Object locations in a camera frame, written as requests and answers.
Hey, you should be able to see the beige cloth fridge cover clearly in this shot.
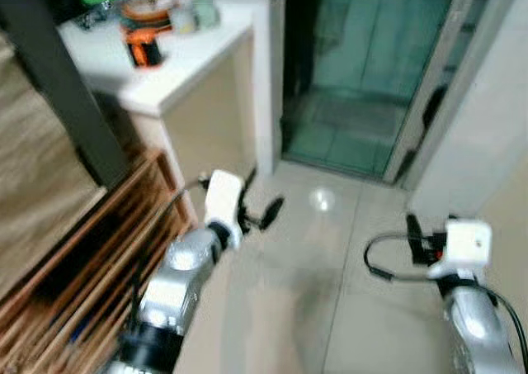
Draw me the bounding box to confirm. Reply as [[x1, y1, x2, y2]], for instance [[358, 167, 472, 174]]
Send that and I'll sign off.
[[0, 31, 112, 296]]

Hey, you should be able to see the white counter cabinet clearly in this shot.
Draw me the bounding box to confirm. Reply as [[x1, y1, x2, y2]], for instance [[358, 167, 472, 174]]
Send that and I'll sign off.
[[58, 0, 277, 185]]

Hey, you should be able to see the glass sliding door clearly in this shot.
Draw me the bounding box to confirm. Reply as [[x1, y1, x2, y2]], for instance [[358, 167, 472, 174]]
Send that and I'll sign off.
[[280, 0, 483, 181]]

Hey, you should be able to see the orange black gadget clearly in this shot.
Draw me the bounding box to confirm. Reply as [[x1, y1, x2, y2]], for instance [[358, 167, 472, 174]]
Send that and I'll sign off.
[[122, 26, 167, 69]]

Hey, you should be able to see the wooden slatted rack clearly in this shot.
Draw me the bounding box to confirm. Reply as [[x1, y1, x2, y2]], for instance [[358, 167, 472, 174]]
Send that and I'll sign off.
[[0, 147, 203, 374]]

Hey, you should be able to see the green mug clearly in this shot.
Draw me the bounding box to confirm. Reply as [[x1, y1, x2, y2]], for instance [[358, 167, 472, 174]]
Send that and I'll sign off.
[[192, 0, 222, 28]]

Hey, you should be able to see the grey mug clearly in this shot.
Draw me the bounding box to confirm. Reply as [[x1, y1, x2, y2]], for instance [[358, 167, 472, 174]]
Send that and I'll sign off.
[[167, 1, 197, 35]]

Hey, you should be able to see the orange plate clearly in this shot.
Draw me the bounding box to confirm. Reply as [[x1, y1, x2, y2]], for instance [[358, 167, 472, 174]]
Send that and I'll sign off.
[[118, 0, 178, 35]]

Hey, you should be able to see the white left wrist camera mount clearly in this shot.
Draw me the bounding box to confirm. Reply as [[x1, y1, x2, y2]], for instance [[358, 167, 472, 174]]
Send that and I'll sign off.
[[202, 169, 246, 251]]

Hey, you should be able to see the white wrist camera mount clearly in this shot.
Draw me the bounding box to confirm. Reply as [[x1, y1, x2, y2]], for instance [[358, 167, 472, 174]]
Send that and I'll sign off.
[[429, 217, 493, 280], [202, 169, 246, 251]]

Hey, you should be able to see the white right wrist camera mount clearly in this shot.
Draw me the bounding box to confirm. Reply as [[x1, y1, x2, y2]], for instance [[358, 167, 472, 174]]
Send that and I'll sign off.
[[429, 217, 493, 280]]

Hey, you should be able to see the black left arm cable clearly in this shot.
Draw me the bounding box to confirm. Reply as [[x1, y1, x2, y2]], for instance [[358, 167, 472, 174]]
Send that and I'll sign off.
[[132, 176, 211, 309]]

